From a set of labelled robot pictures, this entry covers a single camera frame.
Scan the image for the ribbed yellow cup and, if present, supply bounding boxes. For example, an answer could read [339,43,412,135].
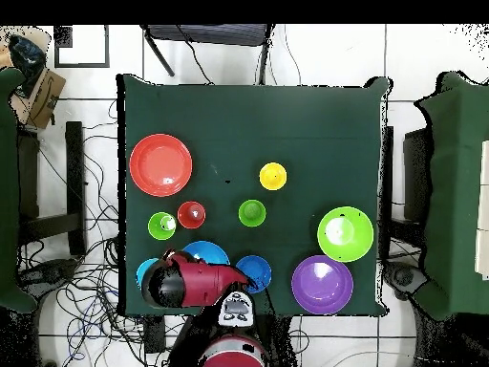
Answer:
[258,162,288,191]

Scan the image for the tangled black floor cables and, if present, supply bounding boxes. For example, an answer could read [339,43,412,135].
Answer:
[16,98,192,367]

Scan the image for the light blue small bowl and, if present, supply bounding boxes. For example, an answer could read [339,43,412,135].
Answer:
[135,257,160,289]

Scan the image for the green cloth side table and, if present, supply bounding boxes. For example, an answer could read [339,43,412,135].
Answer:
[414,71,489,320]
[0,67,39,314]

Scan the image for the black stand frame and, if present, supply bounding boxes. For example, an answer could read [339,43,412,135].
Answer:
[402,127,435,223]
[16,120,88,257]

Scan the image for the black square frame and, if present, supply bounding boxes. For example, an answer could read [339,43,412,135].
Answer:
[53,24,111,69]

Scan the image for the ribbed green cup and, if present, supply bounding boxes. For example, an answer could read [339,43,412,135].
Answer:
[147,211,178,242]

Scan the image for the plain orange cup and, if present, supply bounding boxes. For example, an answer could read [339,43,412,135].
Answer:
[177,201,207,230]

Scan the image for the black bag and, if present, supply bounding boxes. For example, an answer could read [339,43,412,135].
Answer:
[8,33,48,97]

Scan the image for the dark green table cloth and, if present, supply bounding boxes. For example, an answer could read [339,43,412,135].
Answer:
[116,73,393,317]

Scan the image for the large blue bowl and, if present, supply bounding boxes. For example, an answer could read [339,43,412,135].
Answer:
[181,240,231,266]

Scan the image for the dark folding chair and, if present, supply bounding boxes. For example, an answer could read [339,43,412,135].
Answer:
[139,23,276,86]

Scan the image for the plain green cup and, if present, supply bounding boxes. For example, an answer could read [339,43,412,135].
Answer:
[237,199,267,228]

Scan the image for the large green bowl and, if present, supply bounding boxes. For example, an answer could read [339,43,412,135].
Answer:
[317,205,375,264]

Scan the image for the purple bowl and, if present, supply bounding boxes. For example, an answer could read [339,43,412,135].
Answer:
[290,254,355,315]

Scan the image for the brown cardboard box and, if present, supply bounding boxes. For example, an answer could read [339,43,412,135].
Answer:
[9,67,67,130]

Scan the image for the wide orange bowl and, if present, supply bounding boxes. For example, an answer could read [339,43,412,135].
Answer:
[128,133,194,198]

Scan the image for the black power strip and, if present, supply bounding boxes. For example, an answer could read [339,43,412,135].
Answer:
[143,316,166,355]

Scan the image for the dark blue small bowl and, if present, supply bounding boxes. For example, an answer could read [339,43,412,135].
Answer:
[235,254,273,294]

